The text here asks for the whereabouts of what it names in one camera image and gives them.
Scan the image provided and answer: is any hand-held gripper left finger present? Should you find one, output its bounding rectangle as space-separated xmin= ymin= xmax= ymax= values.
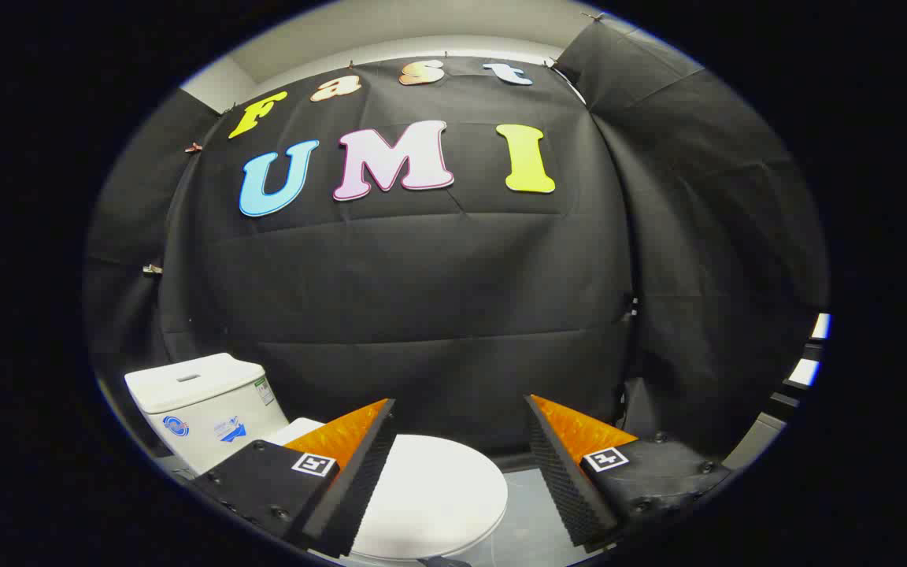
xmin=190 ymin=398 xmax=398 ymax=558

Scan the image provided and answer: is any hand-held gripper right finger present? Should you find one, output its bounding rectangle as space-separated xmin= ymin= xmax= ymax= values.
xmin=524 ymin=394 xmax=734 ymax=552

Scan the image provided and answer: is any grey flat panel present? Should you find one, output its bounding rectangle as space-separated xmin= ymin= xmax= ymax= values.
xmin=721 ymin=412 xmax=787 ymax=471

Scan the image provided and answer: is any black backdrop cloth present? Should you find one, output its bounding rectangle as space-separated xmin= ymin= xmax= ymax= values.
xmin=83 ymin=20 xmax=830 ymax=473

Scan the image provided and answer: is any white panel with black bars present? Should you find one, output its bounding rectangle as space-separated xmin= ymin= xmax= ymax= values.
xmin=768 ymin=311 xmax=832 ymax=410

